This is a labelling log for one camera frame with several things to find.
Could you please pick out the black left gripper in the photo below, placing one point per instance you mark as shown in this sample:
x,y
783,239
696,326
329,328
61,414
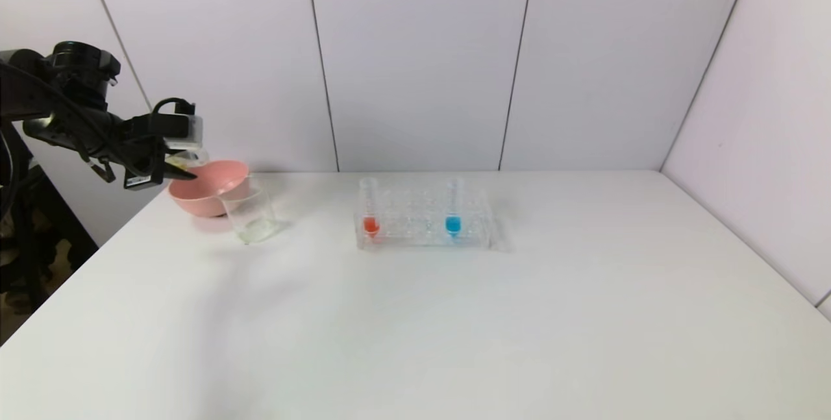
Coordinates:
x,y
144,172

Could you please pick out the test tube with yellow pigment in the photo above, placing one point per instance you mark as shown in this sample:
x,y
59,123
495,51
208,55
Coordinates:
x,y
195,157

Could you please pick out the clear glass beaker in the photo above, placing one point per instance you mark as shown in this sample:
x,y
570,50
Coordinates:
x,y
254,222

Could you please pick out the test tube with red pigment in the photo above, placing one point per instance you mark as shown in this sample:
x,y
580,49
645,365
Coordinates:
x,y
371,225

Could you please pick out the clear plastic test tube rack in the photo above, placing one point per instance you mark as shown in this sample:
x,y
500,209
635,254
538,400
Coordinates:
x,y
422,232

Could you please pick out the test tube with blue pigment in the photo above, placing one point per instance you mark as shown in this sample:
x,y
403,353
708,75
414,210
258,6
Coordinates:
x,y
453,224

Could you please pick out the pink plastic bowl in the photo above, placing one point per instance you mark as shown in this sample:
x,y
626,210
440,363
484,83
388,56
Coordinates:
x,y
208,196

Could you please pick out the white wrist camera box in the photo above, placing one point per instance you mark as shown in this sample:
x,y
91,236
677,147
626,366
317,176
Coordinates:
x,y
185,131

